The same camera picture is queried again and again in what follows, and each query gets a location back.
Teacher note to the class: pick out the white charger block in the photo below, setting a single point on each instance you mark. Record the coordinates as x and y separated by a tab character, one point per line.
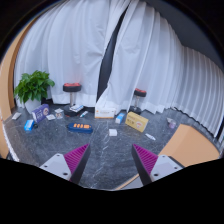
113	132

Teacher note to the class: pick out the white tube green cap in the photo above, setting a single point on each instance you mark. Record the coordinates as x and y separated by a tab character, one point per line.
84	114

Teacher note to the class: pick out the yellow tea box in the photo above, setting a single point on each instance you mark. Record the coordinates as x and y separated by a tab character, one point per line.
136	121

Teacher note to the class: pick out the orange pill blister pack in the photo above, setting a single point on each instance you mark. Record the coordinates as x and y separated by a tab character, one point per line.
59	114

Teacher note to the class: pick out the small white sachet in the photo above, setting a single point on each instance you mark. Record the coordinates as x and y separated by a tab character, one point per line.
150	136

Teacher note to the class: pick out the white curtain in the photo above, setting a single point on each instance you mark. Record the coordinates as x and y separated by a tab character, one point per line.
66	43
160	60

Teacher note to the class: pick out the small blue box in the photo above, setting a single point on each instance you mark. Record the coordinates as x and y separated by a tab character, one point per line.
29	125

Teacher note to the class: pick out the small blue white carton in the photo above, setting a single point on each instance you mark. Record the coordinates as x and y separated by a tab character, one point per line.
120	118

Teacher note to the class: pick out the black stool red trim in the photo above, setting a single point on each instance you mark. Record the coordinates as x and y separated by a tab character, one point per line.
72	87
140	92

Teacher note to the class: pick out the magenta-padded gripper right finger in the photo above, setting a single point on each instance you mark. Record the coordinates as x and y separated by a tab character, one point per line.
146	160

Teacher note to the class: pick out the blue power strip orange sockets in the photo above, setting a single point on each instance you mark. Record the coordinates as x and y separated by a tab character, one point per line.
80	128

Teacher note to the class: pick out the flat white blue box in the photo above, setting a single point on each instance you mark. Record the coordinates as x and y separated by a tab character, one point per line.
76	108

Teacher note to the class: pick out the white box orange stripe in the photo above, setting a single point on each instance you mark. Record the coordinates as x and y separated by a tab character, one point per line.
105	112

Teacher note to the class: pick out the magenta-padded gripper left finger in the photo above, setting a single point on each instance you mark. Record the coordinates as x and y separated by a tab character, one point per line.
75	159

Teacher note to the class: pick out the small white packet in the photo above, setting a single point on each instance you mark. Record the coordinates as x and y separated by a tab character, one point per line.
169	119

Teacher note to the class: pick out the purple box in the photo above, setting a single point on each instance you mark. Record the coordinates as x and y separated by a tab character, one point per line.
40	113

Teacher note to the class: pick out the green potted plant white pot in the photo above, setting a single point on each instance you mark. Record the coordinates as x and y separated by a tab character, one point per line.
33	85

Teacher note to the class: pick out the white flat packet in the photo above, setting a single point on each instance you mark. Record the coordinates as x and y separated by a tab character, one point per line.
51	117

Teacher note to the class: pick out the small purple bottle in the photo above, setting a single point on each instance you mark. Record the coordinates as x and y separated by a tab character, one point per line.
172	125

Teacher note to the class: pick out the white flat item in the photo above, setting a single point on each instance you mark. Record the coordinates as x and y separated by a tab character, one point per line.
16	116

